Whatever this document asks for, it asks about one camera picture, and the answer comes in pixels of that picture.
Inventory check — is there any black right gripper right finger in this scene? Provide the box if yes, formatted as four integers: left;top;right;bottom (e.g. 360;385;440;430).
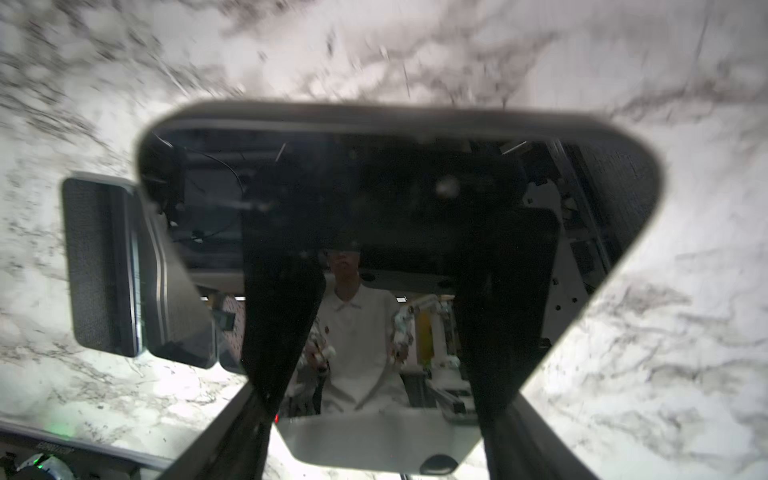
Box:
482;395;597;480

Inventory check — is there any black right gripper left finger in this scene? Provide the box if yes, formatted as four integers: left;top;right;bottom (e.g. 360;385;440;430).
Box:
159;383;272;480

